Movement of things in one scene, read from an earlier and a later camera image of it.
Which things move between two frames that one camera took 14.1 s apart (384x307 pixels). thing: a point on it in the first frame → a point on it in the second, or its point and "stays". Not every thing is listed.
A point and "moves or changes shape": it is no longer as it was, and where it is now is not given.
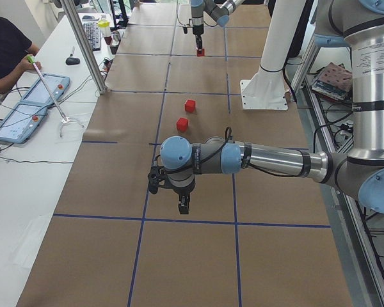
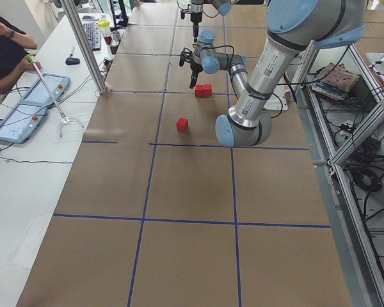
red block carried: (201, 53) moves or changes shape
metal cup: (116, 38) stays
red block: (182, 124) stays
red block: (189, 106) → (199, 91)
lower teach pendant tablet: (21, 123) stays
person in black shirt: (8, 48) stays
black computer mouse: (72, 61) stays
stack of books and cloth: (334, 81) stays
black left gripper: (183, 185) → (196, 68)
